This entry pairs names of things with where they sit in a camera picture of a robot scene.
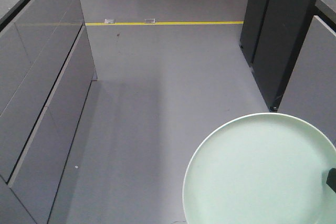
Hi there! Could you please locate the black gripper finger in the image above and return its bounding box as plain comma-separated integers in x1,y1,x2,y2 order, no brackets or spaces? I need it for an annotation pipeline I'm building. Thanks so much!
326,168,336,190

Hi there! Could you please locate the light green round plate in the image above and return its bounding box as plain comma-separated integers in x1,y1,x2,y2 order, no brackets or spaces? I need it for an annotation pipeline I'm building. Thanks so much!
182,113,335,223

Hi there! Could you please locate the grey kitchen cabinet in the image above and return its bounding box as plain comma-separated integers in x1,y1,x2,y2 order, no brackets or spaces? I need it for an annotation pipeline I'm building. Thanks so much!
278,16,335,143

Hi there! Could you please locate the dark tall cabinet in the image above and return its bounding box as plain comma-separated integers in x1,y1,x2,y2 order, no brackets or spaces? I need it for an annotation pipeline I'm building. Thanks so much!
239,0,317,112

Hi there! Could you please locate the grey drawer cabinet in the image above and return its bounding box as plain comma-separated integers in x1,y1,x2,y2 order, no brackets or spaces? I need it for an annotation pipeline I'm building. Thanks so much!
1,0,95,223

